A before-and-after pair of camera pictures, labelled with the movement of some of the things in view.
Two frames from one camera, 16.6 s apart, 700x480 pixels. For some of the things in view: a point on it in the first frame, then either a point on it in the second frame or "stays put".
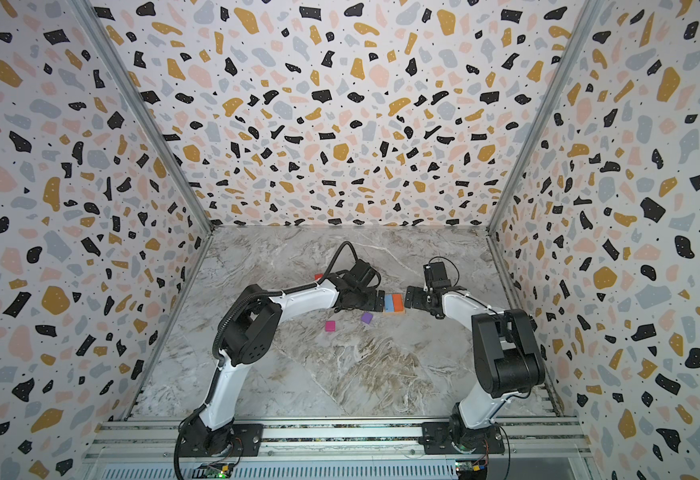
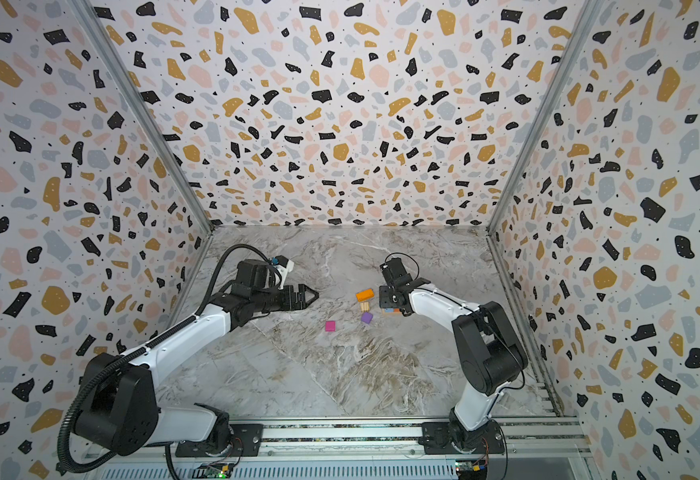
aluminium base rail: x=149 y=448 stays put
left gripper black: x=371 y=305 to x=288 y=295
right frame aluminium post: x=587 y=16 stays put
